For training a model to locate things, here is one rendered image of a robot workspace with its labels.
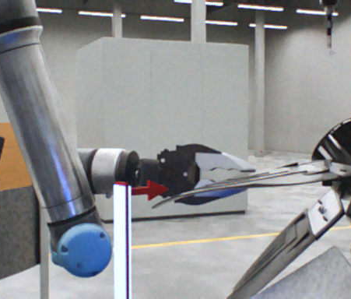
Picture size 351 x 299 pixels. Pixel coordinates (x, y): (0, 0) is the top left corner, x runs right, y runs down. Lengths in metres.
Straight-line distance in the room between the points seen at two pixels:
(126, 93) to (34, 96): 6.17
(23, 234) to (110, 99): 4.27
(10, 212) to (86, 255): 1.91
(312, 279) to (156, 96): 6.32
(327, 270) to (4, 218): 2.01
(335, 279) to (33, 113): 0.47
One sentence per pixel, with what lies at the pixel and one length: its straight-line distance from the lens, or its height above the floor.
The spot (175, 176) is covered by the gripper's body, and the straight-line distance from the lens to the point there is 0.86.
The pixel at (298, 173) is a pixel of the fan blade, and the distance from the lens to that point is 0.80.
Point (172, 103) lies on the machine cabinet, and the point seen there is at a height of 1.47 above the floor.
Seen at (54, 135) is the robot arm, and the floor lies 1.24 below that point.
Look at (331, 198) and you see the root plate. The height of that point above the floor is 1.13.
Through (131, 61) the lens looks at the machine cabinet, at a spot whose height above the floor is 1.98.
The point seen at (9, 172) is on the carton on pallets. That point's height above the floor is 0.48.
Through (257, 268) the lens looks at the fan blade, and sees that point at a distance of 1.01.
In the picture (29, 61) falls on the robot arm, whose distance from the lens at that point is 0.80.
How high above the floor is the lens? 1.26
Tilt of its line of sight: 3 degrees down
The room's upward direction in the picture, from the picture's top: straight up
